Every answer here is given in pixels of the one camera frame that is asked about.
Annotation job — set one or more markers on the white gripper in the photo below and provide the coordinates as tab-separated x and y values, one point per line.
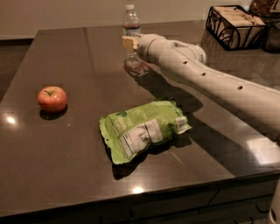
144	47

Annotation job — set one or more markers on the clear plastic water bottle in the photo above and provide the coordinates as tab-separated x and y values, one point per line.
130	28

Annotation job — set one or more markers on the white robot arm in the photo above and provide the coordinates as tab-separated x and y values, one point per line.
256	105

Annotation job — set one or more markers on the green snack bag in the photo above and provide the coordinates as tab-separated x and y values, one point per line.
131	132

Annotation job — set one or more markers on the red apple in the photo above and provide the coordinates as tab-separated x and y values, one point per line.
52	99

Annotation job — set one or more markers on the white napkins in basket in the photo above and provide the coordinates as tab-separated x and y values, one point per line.
237	23

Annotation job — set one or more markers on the jar of nuts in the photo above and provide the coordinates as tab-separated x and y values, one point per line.
265	8

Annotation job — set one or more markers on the black drawer handle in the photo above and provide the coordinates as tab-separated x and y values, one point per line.
263	207

